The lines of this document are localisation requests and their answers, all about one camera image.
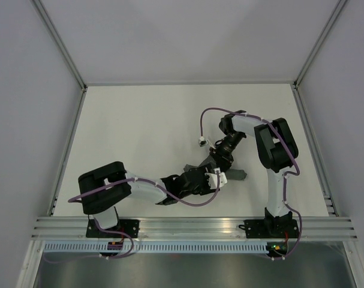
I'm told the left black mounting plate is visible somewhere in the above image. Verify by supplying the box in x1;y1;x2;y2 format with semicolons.
86;219;140;239

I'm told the grey cloth napkin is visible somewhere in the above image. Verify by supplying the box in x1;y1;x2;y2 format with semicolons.
183;155;247;181

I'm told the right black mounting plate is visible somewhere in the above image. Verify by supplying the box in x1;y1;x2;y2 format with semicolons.
243;219;299;239

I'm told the black mounting plate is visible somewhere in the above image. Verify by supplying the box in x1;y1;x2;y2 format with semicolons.
86;219;140;239
243;219;299;239

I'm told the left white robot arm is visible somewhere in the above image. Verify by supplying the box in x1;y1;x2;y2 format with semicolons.
72;161;220;238

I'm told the right aluminium frame post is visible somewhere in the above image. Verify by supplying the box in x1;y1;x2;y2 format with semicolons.
293;0;349;90

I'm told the aluminium frame post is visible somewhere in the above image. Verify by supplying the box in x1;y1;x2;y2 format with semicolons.
31;0;88;92
293;0;349;90

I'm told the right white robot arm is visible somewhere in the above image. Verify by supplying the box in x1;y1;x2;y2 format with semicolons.
208;110;299;238

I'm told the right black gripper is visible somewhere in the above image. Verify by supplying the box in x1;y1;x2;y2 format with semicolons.
209;131;245;173

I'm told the left aluminium frame post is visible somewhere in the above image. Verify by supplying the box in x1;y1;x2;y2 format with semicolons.
31;0;88;92

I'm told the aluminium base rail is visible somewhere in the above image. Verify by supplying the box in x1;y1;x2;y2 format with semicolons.
30;217;357;241

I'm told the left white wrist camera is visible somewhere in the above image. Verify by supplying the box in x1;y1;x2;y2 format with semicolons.
205;168;228;190

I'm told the white slotted cable duct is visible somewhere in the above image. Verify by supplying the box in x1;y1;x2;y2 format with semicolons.
44;241;267;254

